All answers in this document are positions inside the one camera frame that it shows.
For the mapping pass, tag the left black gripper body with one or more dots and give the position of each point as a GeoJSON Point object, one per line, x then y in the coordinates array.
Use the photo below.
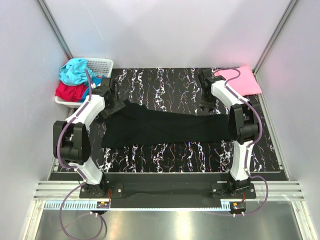
{"type": "Point", "coordinates": [117, 104]}

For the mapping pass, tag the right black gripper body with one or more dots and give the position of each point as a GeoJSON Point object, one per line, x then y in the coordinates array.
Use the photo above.
{"type": "Point", "coordinates": [208, 101]}

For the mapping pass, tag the black t shirt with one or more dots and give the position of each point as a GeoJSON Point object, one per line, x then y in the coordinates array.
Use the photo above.
{"type": "Point", "coordinates": [136, 125]}

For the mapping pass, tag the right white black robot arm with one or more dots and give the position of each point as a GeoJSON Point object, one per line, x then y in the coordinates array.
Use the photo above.
{"type": "Point", "coordinates": [244, 124]}

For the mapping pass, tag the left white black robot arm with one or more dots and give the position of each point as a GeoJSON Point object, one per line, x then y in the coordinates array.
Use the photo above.
{"type": "Point", "coordinates": [71, 143]}

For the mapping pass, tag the white plastic basket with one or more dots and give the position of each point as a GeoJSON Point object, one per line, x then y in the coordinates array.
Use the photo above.
{"type": "Point", "coordinates": [101, 66]}

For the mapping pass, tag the folded pink t shirt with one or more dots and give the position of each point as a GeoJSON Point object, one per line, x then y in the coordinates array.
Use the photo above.
{"type": "Point", "coordinates": [241, 80]}

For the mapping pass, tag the red t shirt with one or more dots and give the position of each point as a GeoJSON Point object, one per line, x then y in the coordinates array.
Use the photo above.
{"type": "Point", "coordinates": [70, 93]}

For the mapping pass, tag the black marble pattern mat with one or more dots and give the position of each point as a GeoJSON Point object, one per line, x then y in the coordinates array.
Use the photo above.
{"type": "Point", "coordinates": [174, 90]}

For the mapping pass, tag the light blue t shirt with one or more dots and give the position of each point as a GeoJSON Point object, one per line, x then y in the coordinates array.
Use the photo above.
{"type": "Point", "coordinates": [73, 73]}

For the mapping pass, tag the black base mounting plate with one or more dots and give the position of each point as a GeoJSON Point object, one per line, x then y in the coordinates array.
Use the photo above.
{"type": "Point", "coordinates": [169, 190]}

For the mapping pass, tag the left orange connector box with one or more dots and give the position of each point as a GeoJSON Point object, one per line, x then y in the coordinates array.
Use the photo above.
{"type": "Point", "coordinates": [103, 205]}

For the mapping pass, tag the orange connector box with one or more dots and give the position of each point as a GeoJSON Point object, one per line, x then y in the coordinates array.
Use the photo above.
{"type": "Point", "coordinates": [103, 205]}
{"type": "Point", "coordinates": [238, 207]}

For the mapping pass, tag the right orange connector box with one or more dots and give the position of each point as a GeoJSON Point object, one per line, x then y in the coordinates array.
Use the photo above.
{"type": "Point", "coordinates": [238, 207]}

